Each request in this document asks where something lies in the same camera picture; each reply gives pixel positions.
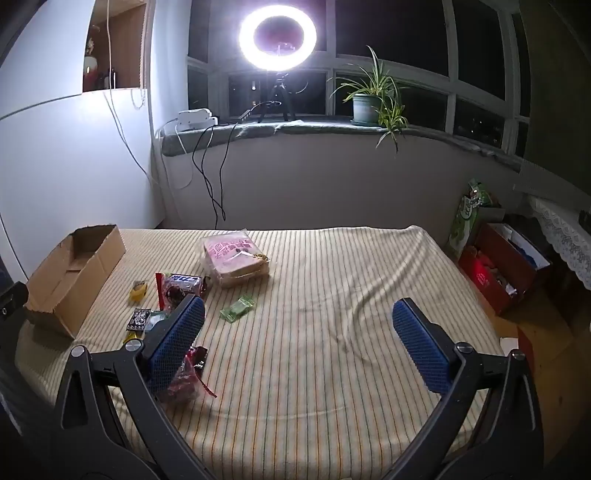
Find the potted spider plant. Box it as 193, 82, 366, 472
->
328, 45, 411, 155

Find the black tripod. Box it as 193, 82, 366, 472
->
256, 69, 298, 123

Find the white cable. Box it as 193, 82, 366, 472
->
104, 0, 192, 190

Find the red storage box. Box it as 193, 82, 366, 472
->
458, 222, 552, 315

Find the white power strip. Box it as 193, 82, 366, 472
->
178, 109, 219, 134

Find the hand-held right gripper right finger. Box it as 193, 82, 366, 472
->
392, 298, 544, 480

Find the ring light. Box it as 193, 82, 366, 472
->
239, 7, 318, 72

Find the red white figurine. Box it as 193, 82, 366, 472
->
84, 28, 100, 90

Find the yellow packet with dark print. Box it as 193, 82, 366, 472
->
126, 308, 151, 332

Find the brown cardboard box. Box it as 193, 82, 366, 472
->
23, 224, 127, 340

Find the red clear packet dark snack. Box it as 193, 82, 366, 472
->
167, 346, 218, 406
154, 272, 185, 311

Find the white window frame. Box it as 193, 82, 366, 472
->
187, 0, 532, 153

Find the dark curtain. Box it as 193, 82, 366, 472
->
522, 0, 591, 185

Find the wooden wall niche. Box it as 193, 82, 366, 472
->
83, 0, 148, 93

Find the black cable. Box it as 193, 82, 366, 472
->
191, 124, 220, 228
219, 104, 259, 221

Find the green printed bag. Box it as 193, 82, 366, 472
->
445, 179, 495, 257

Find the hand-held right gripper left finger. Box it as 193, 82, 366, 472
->
54, 294, 206, 480

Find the white lace cloth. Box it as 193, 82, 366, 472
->
526, 194, 591, 291

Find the bread in pink printed bag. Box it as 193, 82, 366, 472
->
202, 229, 271, 289

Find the purple snack bar packet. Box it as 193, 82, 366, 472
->
166, 273, 207, 296

